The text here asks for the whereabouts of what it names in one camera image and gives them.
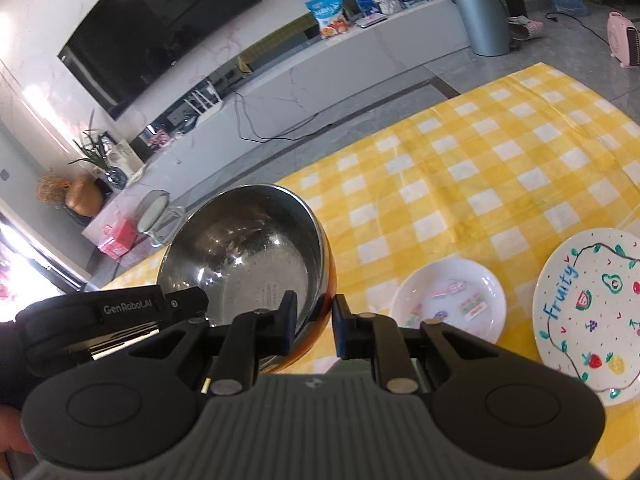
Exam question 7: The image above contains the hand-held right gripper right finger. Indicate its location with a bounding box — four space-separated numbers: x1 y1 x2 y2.
332 294 506 395

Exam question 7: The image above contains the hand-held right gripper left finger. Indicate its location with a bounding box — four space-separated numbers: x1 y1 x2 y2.
125 290 299 397

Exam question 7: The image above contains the stainless steel bowl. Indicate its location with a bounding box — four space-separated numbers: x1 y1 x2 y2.
156 184 332 373

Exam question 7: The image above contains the small white sticker-print bowl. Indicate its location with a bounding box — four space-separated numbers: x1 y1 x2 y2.
389 258 507 343

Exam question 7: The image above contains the white fruit-print plate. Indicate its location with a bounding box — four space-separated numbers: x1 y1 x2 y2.
532 228 640 407

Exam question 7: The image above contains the person's left hand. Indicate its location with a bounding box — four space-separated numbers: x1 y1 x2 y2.
0 404 32 457

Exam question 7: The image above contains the pink storage box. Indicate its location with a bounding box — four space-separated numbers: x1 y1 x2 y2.
97 220 138 260

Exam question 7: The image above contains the round white stool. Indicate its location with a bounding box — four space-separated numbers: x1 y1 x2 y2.
137 190 183 248

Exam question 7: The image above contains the gold round vase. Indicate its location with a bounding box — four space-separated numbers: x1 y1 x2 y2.
65 176 105 217

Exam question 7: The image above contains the dried flower bunch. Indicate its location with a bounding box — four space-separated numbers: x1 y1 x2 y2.
35 169 68 206

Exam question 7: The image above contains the white paper bag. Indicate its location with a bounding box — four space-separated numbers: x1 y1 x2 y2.
109 140 146 178

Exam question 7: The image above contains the green plant in glass vase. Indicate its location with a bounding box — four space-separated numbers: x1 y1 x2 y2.
70 110 126 188

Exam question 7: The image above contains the yellow checked tablecloth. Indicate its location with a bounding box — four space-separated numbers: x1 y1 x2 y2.
100 62 640 480

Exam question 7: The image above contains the white router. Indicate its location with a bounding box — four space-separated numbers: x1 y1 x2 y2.
182 87 223 123

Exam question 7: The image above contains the white marble media cabinet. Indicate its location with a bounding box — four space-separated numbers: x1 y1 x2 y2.
82 0 481 261

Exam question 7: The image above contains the black flat television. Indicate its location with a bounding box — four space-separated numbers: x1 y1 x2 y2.
57 0 263 121

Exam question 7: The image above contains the blue snack bag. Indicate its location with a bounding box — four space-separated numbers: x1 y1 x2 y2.
306 0 349 38

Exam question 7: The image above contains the grey trash bin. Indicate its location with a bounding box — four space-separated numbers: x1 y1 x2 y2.
446 0 511 57

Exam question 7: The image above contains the pink slipper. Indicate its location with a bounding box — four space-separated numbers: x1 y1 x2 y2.
510 16 543 41

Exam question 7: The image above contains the pink space heater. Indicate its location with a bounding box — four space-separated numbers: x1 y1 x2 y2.
606 11 640 68

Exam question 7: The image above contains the black power cable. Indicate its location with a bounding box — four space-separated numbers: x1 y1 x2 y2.
235 85 321 143

